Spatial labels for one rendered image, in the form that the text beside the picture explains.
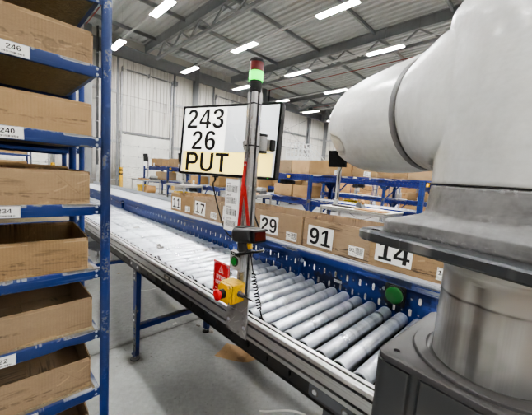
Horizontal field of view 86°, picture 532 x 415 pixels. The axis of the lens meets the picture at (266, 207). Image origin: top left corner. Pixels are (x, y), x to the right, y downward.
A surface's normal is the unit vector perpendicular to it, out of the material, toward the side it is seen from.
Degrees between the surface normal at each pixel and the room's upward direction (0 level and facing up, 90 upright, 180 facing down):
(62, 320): 91
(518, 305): 90
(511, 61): 88
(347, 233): 90
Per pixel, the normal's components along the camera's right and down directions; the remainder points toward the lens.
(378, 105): -0.90, -0.07
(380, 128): -0.88, 0.32
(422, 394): -0.76, 0.02
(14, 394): 0.68, 0.14
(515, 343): -0.41, 0.07
